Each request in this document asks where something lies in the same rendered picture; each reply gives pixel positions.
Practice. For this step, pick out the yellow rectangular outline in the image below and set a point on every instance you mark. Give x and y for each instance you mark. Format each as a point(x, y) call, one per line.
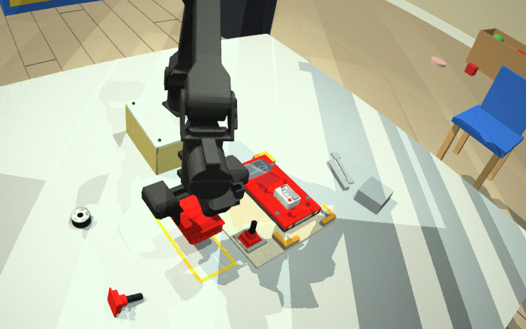
point(187, 263)

